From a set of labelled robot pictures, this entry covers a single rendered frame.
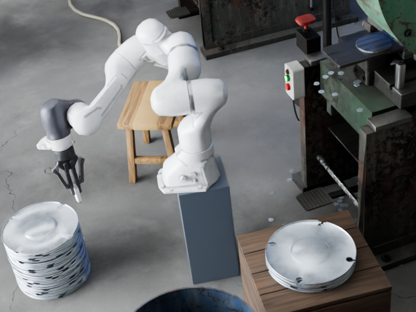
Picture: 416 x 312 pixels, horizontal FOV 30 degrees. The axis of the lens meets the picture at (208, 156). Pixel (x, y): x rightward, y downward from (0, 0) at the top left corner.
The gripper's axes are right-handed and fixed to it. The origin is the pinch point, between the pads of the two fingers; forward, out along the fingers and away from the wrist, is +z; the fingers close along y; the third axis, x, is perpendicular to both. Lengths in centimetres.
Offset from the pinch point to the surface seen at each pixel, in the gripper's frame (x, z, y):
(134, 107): 39, -6, 44
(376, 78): -55, -26, 101
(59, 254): -10.0, 15.3, -15.2
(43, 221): 4.4, 8.1, -14.8
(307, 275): -89, 9, 42
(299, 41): -15, -32, 97
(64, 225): -1.5, 9.6, -8.4
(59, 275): -9.3, 24.4, -17.6
